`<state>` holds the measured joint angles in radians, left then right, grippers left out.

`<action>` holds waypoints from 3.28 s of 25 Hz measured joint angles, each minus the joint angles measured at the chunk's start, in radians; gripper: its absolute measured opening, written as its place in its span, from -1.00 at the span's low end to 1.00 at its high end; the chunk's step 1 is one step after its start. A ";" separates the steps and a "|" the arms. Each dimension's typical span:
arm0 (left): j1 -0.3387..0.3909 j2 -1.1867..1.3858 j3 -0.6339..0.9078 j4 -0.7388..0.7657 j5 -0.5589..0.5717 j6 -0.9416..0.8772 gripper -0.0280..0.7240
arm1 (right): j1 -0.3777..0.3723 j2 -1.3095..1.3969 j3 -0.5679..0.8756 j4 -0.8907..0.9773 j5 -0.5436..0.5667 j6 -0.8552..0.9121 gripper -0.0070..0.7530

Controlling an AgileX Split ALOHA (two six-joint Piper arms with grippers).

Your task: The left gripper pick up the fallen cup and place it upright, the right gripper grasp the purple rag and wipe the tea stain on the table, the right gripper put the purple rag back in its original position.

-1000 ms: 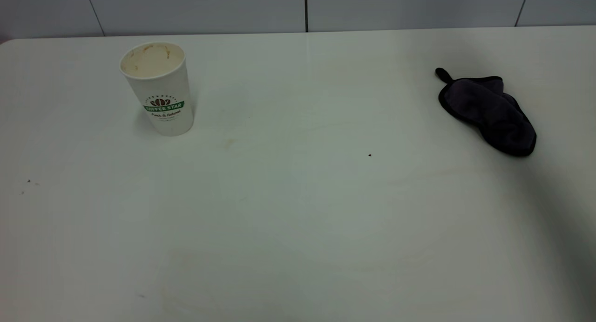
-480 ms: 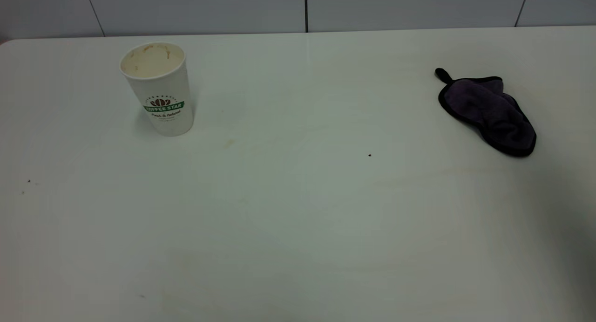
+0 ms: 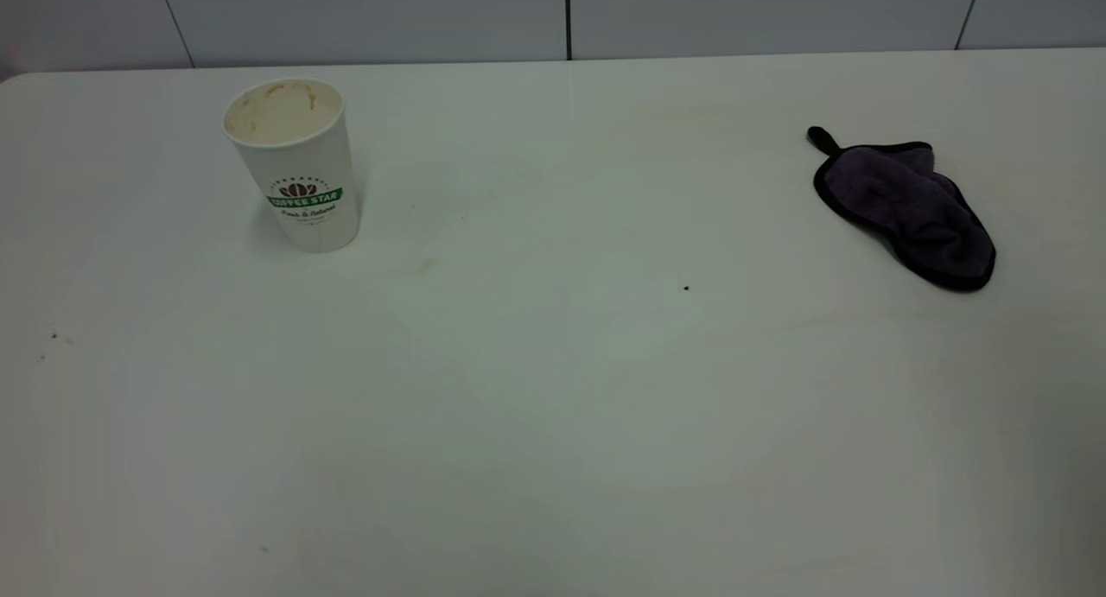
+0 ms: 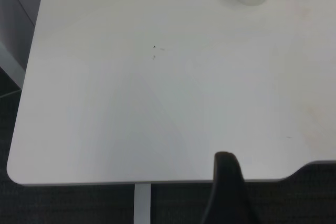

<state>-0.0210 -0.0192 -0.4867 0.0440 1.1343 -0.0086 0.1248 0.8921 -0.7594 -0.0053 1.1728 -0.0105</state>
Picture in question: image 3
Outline white paper coffee cup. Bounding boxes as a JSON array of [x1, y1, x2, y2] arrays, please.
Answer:
[[222, 78, 360, 254]]

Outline purple cloth with black trim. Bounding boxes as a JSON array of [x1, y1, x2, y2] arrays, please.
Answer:
[[807, 126, 997, 292]]

